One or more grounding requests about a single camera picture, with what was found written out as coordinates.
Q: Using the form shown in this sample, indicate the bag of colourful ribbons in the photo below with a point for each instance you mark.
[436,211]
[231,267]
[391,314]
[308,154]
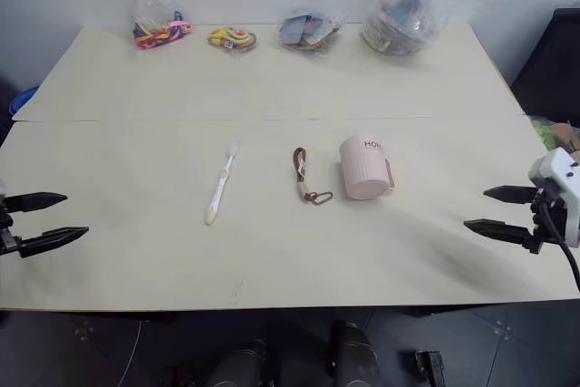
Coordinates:
[158,29]

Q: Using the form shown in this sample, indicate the bag of printed cards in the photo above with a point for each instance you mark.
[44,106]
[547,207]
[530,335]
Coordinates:
[308,30]

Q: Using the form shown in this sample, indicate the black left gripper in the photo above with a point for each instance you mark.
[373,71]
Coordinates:
[6,229]

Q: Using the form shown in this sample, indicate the green items pile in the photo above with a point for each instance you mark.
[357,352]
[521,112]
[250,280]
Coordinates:
[544,132]

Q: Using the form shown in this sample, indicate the brown cardboard piece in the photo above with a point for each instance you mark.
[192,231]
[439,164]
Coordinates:
[566,133]

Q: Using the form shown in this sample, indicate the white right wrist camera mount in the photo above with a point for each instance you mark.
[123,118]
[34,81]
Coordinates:
[559,169]

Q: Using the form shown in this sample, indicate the black bracket block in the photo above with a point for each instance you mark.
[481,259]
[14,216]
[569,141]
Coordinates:
[429,368]

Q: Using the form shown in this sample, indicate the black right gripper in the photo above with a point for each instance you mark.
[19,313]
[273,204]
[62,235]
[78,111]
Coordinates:
[544,224]

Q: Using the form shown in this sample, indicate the pink ribbed plastic cup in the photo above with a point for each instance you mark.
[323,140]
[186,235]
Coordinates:
[362,169]

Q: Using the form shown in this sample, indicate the large bag of patterned items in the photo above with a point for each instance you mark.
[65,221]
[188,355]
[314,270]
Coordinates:
[403,20]

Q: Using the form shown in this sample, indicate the white and yellow toothbrush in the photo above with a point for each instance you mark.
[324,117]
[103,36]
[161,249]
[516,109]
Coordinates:
[218,190]

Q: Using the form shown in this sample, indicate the dark rounded shape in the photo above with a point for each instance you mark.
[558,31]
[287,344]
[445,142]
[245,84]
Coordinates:
[238,364]
[355,355]

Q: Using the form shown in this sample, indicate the black chair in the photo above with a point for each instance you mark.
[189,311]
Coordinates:
[553,60]

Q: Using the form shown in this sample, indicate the blue round container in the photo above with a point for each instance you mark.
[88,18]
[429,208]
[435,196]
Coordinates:
[22,100]

